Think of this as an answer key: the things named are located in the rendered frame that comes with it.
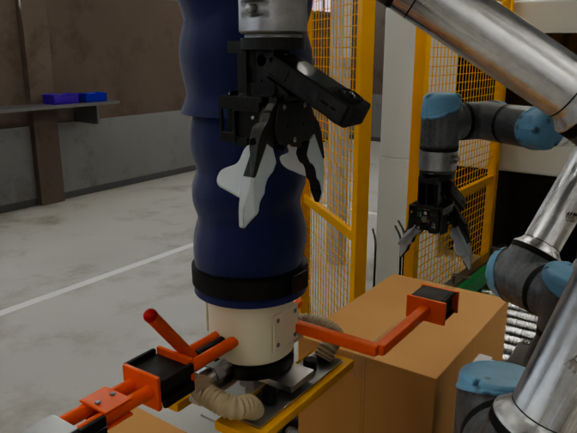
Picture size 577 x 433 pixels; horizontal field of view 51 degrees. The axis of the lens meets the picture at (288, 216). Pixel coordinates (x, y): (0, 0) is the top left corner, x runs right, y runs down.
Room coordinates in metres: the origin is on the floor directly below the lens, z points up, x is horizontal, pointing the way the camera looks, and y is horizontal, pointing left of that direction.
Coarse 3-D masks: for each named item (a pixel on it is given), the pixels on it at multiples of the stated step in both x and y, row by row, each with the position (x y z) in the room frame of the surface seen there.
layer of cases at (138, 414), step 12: (132, 420) 1.75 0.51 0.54; (144, 420) 1.75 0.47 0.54; (156, 420) 1.75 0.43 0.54; (108, 432) 1.68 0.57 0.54; (120, 432) 1.68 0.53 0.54; (132, 432) 1.68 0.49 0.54; (144, 432) 1.68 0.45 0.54; (156, 432) 1.68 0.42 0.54; (168, 432) 1.68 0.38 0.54; (180, 432) 1.68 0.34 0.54
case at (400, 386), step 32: (384, 288) 1.89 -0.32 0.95; (416, 288) 1.89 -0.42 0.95; (448, 288) 1.89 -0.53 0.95; (352, 320) 1.63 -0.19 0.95; (384, 320) 1.63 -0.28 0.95; (448, 320) 1.63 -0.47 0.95; (480, 320) 1.63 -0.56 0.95; (352, 352) 1.44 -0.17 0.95; (416, 352) 1.44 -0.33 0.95; (448, 352) 1.44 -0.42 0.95; (480, 352) 1.59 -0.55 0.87; (352, 384) 1.44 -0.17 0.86; (384, 384) 1.39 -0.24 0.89; (416, 384) 1.34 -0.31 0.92; (448, 384) 1.38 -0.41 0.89; (320, 416) 1.49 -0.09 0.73; (352, 416) 1.44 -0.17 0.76; (384, 416) 1.38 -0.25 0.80; (416, 416) 1.33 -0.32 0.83; (448, 416) 1.40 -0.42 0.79
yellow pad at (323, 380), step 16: (320, 368) 1.13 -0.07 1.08; (336, 368) 1.14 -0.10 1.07; (352, 368) 1.17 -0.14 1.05; (304, 384) 1.07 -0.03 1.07; (320, 384) 1.08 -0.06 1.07; (272, 400) 1.00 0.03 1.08; (288, 400) 1.01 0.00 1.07; (304, 400) 1.02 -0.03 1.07; (272, 416) 0.96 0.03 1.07; (288, 416) 0.98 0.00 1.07; (224, 432) 0.94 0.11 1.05; (240, 432) 0.92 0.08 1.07; (256, 432) 0.92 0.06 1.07; (272, 432) 0.93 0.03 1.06
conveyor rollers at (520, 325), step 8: (488, 288) 2.93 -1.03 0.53; (512, 304) 2.69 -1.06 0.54; (512, 312) 2.60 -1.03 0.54; (520, 312) 2.59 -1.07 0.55; (528, 312) 2.64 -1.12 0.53; (512, 320) 2.51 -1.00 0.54; (520, 320) 2.50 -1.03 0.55; (528, 320) 2.55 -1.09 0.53; (536, 320) 2.53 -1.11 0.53; (512, 328) 2.43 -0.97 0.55; (520, 328) 2.42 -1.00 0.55; (528, 328) 2.46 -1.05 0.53; (536, 328) 2.44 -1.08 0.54; (512, 336) 2.35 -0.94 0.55; (520, 336) 2.39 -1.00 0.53; (528, 336) 2.38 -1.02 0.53; (504, 344) 2.28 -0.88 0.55; (512, 344) 2.33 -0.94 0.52; (504, 352) 2.25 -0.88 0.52; (512, 352) 2.24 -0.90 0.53; (504, 360) 2.17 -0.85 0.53; (288, 432) 1.68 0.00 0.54; (296, 432) 1.68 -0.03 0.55
